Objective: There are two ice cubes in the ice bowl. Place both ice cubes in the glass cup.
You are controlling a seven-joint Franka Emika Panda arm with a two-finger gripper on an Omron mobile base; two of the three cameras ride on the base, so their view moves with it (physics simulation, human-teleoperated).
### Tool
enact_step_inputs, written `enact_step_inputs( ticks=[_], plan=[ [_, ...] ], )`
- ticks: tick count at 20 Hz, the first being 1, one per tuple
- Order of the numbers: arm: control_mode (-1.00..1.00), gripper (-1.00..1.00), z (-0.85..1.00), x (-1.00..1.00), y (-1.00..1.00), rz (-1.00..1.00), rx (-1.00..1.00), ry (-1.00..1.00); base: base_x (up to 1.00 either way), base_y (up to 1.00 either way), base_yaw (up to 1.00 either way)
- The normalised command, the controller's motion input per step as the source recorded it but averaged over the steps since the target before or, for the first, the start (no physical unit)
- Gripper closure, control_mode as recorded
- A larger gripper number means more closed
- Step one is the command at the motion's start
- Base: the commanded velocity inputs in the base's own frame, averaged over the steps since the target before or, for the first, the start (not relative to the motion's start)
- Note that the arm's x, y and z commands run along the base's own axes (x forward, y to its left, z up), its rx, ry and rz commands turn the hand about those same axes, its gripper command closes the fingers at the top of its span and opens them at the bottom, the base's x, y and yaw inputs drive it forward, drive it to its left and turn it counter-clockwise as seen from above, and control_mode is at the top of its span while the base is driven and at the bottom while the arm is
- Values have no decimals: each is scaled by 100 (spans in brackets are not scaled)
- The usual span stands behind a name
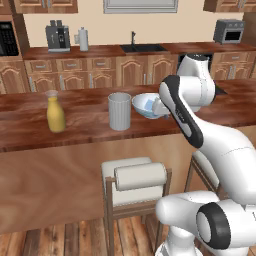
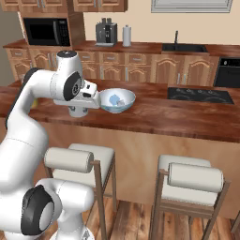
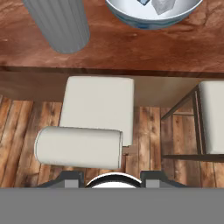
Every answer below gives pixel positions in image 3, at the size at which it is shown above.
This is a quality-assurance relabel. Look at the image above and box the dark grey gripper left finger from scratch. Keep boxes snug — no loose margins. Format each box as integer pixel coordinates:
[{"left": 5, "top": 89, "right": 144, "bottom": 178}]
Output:
[{"left": 37, "top": 171, "right": 86, "bottom": 189}]

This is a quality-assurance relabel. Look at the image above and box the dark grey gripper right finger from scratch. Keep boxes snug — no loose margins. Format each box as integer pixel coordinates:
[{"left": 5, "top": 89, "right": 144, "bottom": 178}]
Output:
[{"left": 140, "top": 170, "right": 187, "bottom": 189}]

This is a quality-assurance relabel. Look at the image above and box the ribbed clear glass cup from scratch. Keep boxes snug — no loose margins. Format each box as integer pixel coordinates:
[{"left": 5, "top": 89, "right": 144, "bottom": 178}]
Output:
[{"left": 22, "top": 0, "right": 91, "bottom": 55}]

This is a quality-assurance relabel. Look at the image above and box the white and blue ice bowl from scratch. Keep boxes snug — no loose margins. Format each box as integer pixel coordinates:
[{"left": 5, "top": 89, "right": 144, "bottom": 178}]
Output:
[{"left": 105, "top": 0, "right": 204, "bottom": 31}]

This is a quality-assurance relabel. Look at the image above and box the white and black round object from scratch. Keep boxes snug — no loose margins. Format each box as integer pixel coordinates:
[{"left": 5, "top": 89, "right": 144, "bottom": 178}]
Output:
[{"left": 84, "top": 172, "right": 143, "bottom": 189}]

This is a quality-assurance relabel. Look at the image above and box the cream cushioned stool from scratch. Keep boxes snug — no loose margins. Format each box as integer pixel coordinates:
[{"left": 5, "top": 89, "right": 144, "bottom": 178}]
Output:
[
  {"left": 160, "top": 80, "right": 224, "bottom": 163},
  {"left": 33, "top": 75, "right": 136, "bottom": 171}
]

